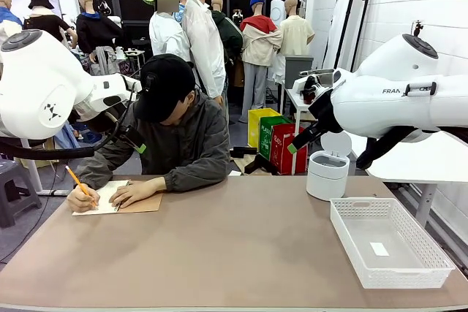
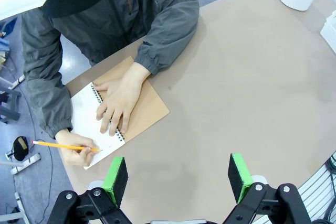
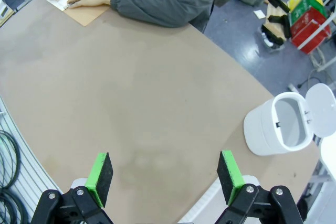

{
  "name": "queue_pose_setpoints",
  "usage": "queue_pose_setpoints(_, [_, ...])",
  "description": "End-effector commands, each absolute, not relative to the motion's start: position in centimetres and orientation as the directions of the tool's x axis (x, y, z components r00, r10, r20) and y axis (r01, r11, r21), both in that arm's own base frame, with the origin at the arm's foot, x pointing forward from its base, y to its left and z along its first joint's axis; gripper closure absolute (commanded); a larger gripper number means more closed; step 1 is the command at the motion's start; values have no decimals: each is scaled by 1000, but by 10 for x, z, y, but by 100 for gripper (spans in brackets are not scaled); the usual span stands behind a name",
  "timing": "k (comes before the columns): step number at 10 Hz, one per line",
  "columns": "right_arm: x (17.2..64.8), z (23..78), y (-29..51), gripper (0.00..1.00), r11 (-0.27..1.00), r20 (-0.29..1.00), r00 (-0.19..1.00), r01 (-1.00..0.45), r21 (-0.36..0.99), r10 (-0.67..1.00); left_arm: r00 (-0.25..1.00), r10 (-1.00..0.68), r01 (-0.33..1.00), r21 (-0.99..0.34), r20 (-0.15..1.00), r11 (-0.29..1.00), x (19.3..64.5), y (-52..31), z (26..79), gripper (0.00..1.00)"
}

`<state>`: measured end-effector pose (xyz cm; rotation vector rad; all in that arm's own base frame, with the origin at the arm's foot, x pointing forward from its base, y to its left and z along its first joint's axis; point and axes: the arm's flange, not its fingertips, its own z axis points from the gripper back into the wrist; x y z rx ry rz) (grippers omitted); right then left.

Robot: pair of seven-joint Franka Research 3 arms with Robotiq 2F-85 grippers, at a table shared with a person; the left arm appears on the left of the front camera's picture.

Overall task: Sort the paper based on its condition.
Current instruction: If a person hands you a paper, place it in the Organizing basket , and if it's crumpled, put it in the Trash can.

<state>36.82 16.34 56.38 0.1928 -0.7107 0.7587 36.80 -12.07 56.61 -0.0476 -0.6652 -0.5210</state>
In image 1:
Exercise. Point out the bald mannequin cream shirt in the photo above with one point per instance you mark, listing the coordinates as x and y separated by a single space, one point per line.
296 34

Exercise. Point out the person's left hand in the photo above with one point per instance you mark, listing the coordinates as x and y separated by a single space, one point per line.
137 191

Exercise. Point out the mannequin dark green jacket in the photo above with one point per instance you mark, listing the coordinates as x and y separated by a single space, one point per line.
230 34

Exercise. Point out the tall brown-haired mannequin white shirt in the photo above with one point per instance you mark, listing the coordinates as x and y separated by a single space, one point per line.
204 41

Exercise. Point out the white perforated plastic basket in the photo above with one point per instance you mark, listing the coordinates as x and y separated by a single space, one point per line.
395 264

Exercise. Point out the grey plastic stool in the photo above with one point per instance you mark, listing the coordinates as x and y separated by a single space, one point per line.
14 191

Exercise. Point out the white round lidded trash bin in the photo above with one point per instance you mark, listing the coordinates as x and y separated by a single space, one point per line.
327 180

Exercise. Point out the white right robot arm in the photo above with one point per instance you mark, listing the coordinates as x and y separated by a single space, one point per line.
384 107

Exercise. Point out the small white rectangular label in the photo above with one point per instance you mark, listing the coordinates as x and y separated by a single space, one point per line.
379 249

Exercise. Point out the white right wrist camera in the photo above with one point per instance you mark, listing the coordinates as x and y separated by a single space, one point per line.
300 84

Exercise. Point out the spiral notebook brown cover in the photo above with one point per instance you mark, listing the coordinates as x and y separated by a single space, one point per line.
146 204

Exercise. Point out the mannequin red beige jacket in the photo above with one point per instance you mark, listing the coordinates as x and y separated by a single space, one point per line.
259 41

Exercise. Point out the white oval fan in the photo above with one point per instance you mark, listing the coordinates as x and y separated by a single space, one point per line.
278 12

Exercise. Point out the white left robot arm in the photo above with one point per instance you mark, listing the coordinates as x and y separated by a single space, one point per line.
36 82

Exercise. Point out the stacked metal trays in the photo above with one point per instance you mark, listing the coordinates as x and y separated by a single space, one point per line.
325 72

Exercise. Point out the mannequin white shirt blurred face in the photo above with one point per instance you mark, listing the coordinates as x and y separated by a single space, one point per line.
166 34

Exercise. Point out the person's right hand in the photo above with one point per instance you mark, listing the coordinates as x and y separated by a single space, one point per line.
82 200

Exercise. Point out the grey cabinet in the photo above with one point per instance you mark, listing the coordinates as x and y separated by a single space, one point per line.
298 67

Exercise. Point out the black tripod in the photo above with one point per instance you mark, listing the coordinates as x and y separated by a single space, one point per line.
417 29

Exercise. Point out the black baseball cap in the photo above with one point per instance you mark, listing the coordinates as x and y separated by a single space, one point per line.
164 85

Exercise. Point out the mannequin black top cream collar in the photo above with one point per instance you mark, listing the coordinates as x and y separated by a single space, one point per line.
44 23

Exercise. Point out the green recycling bag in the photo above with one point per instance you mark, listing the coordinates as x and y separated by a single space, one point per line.
265 136

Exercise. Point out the person's left forearm grey sleeve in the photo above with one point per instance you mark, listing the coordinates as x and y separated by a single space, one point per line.
197 178

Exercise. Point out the coloured storage boxes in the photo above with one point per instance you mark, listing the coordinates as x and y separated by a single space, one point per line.
281 151
254 125

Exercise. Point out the person in grey jacket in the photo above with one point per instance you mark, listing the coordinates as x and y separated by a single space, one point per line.
183 136

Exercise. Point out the black bar block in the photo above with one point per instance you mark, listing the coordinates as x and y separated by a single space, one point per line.
243 151

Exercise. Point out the black floor stand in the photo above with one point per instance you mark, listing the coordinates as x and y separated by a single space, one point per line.
261 164

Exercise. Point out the person's right forearm grey sleeve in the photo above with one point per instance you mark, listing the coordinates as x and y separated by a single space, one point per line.
98 166

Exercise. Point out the bald mannequin black hoodie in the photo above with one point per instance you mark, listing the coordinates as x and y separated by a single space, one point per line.
95 30

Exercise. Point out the large white side table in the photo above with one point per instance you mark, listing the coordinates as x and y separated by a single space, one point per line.
420 162

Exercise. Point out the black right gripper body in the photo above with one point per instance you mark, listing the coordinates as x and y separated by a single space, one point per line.
323 114

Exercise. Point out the white desk frame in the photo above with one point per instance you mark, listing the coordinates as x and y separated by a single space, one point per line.
31 169

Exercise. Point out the mannequin blue white top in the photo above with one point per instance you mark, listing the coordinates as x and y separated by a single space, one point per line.
7 23

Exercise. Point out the small white table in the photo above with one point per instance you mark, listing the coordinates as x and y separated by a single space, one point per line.
294 102

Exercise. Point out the hanging grey garment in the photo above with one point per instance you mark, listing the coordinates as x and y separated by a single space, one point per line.
108 60

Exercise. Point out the yellow pencil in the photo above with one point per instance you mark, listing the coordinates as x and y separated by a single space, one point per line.
75 177

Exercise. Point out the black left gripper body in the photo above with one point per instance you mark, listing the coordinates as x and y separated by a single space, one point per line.
109 120

